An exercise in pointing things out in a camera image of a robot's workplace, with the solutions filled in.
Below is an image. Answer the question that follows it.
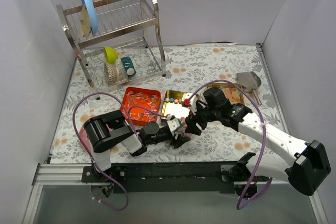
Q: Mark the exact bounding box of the clear drinking glass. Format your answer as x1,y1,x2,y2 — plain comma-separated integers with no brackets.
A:
178,123,190,138

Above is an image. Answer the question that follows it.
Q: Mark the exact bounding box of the dark tin of star candies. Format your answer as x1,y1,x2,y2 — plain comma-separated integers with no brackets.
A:
160,90,199,123

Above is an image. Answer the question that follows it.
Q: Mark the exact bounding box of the orange lollipop tray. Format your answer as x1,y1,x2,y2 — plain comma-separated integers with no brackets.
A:
120,87,161,126

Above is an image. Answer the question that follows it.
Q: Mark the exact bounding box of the metal scoop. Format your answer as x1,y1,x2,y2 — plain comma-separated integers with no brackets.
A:
237,71,262,105

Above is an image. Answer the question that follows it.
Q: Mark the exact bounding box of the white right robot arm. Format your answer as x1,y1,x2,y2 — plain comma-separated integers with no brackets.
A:
181,87,331,196

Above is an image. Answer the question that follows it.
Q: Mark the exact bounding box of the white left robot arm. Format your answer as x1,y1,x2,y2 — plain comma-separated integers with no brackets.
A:
83,110,191,182

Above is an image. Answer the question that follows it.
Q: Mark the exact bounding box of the gold tin of flat candies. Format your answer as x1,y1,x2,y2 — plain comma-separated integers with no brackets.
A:
206,82,245,104

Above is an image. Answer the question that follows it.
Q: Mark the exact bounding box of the pink dotted plate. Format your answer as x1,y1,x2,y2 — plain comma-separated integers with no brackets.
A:
79,126,91,151

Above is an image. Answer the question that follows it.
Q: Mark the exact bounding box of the patterned beige cup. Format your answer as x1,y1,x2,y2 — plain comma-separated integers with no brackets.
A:
104,63,119,84

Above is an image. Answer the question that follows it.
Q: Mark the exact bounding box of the teal patterned cup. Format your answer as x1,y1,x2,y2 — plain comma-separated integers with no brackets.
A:
121,56,136,77

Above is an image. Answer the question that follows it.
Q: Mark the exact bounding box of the floral table mat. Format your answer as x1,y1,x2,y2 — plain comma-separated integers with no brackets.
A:
50,46,284,164

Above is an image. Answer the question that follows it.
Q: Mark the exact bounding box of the green bowl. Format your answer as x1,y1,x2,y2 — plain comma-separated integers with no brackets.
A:
103,47,118,64

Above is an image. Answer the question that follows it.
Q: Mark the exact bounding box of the metal dish rack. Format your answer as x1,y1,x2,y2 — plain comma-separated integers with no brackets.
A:
56,0,166,92

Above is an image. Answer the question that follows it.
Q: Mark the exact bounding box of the beige plate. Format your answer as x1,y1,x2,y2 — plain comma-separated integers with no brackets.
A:
80,4,91,38

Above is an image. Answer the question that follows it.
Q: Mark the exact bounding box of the blue plate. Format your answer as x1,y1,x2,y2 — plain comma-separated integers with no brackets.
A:
81,0,98,36

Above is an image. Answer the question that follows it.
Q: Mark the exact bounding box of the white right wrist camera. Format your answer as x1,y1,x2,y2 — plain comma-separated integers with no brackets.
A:
181,93,197,114

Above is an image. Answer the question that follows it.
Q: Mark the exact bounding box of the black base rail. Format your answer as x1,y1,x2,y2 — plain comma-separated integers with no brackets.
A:
81,162,270,193

